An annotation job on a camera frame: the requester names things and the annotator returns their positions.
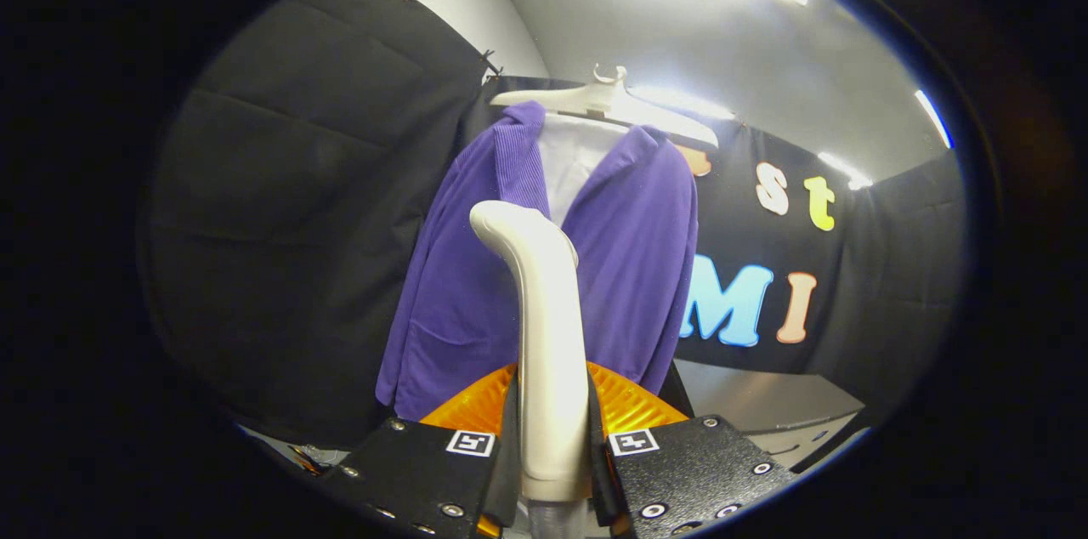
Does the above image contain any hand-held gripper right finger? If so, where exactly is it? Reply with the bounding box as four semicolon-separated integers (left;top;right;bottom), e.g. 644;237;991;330
586;360;800;539

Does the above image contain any white clothes hanger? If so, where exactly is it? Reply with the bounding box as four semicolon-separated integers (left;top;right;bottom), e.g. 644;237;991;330
489;65;720;150

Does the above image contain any purple jacket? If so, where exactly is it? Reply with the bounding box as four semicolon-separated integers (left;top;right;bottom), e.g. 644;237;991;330
375;101;700;423

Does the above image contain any white garment steamer head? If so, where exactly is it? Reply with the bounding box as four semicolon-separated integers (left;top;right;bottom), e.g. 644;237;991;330
469;199;593;504

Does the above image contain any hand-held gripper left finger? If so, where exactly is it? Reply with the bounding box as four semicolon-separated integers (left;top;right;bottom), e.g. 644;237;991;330
319;362;521;539

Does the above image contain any grey cabinet with dark top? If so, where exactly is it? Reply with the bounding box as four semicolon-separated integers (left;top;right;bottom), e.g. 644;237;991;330
676;359;868;472

